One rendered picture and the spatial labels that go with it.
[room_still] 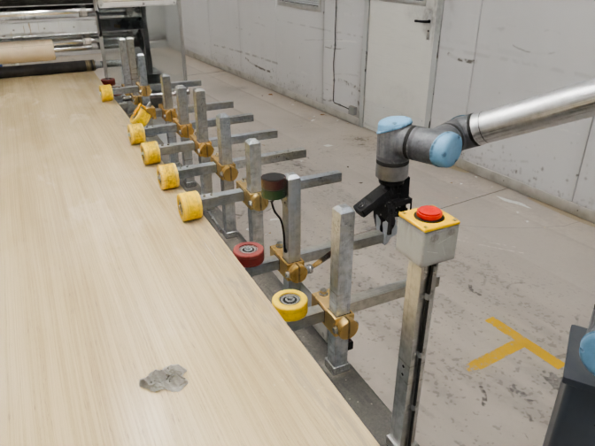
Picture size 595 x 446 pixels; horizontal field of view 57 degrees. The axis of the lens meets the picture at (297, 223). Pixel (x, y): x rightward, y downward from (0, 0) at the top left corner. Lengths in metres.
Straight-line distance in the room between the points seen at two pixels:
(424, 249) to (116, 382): 0.60
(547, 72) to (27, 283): 3.42
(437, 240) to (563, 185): 3.23
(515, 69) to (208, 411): 3.57
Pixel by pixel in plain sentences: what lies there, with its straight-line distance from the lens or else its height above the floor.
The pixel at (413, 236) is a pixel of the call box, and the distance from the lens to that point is 0.88.
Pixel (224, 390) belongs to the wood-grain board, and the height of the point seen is 0.90.
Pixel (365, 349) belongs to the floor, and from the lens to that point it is 2.52.
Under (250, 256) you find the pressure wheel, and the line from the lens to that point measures 1.38.
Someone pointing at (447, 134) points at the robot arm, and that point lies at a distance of 1.43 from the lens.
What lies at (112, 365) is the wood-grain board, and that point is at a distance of 1.12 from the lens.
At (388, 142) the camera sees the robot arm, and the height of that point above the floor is 1.14.
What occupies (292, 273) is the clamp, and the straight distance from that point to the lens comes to 1.40.
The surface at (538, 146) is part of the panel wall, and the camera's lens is 4.14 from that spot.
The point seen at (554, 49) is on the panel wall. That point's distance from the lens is 4.01.
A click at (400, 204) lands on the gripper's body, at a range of 1.56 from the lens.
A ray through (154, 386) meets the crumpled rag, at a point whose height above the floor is 0.91.
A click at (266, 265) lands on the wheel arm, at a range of 1.44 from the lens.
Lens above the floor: 1.60
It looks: 27 degrees down
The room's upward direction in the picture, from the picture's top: straight up
